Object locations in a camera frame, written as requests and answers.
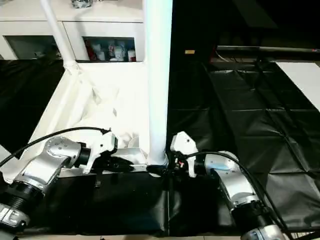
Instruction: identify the white plastic table top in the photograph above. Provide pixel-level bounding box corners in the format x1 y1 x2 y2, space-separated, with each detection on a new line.
4 59 169 185

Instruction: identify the white tapered table leg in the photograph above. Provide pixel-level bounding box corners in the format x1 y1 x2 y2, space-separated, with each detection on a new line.
39 0 81 74
143 0 174 166

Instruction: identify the black work mat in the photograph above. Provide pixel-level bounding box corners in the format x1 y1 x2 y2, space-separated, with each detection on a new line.
0 53 320 237

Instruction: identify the tall white jar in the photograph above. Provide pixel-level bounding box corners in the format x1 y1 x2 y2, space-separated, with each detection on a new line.
114 43 126 62

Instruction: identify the red bottle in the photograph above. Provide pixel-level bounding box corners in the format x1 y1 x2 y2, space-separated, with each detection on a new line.
87 41 97 61

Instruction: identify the dark metal bar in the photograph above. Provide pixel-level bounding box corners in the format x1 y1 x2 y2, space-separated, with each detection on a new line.
217 45 320 54

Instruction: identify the white flat board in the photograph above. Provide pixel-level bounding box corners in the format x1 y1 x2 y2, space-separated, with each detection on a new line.
276 61 320 112

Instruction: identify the white sideboard cabinet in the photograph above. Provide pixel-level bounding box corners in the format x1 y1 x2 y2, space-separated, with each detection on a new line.
0 0 146 63

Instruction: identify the dark bag of items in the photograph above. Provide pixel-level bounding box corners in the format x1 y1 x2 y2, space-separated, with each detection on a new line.
71 0 95 9

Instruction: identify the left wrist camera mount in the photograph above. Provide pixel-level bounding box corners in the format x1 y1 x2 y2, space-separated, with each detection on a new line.
83 131 119 174

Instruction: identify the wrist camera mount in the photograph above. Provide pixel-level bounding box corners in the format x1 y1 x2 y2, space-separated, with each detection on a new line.
170 131 199 178
83 131 119 174

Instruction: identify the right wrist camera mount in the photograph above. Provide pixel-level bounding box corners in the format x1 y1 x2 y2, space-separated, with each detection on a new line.
170 131 199 178

